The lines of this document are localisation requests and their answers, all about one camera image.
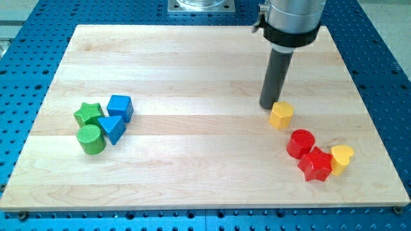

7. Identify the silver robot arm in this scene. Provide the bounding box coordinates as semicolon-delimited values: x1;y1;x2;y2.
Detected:
252;0;326;53

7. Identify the blue cube block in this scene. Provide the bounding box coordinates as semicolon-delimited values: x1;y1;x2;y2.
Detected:
107;95;134;123

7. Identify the blue triangle block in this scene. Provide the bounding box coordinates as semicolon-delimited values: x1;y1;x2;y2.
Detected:
98;115;126;145

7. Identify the wooden board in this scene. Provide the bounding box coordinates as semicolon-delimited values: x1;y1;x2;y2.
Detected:
1;25;410;212

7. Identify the yellow hexagon block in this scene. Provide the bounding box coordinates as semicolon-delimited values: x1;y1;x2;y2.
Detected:
269;101;293;129

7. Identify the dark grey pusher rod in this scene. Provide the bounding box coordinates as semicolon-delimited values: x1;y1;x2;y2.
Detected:
259;49;293;109

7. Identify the red cylinder block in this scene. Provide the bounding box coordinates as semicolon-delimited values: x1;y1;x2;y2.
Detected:
286;129;315;159

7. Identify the green star block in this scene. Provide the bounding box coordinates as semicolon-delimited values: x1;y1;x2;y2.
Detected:
73;103;104;128

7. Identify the green cylinder block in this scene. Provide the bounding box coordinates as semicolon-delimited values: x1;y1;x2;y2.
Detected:
76;124;106;155

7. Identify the red star block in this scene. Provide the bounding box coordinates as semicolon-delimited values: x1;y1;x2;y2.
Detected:
297;146;333;182

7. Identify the yellow heart block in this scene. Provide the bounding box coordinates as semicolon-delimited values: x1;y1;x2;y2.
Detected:
330;145;354;176

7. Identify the blue perforated table plate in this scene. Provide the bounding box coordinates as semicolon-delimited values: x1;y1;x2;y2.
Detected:
1;1;410;230

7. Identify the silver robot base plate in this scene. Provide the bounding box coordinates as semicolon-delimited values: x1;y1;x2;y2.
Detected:
168;0;236;13

